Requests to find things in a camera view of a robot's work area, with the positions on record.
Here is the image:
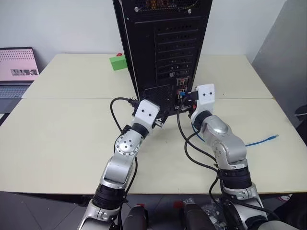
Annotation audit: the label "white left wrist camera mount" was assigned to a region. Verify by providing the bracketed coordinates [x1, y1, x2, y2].
[132, 99, 161, 135]

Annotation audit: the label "clear plastic bags of parts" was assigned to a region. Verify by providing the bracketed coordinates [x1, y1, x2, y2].
[202, 198, 227, 227]

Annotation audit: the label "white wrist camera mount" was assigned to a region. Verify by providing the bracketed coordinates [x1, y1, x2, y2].
[132, 99, 161, 135]
[190, 83, 217, 120]

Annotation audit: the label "green box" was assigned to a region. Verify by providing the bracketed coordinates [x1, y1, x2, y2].
[109, 55, 128, 72]

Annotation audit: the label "dark rounded shape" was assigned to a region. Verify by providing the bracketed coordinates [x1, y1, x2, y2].
[124, 203, 150, 230]

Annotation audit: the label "open laptop with pink screen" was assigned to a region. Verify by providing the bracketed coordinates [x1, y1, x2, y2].
[0, 46, 40, 115]

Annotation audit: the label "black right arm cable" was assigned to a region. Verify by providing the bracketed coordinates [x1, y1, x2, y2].
[176, 98, 279, 218]

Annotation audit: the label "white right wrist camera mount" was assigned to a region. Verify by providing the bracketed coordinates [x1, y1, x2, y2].
[190, 83, 217, 120]

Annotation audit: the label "blue ethernet cable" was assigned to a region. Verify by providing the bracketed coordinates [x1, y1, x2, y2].
[180, 92, 280, 147]

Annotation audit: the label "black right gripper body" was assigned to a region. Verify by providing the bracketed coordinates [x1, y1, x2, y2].
[190, 90, 199, 112]

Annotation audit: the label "black chair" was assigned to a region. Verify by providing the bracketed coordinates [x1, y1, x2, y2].
[294, 104, 307, 147]

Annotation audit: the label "black computer tower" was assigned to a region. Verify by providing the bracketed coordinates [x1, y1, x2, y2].
[112, 0, 213, 118]

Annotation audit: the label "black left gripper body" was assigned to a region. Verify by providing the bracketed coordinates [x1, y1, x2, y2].
[153, 109, 170, 129]

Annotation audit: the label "grey partition panel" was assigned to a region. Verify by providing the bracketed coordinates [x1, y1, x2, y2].
[251, 0, 307, 106]

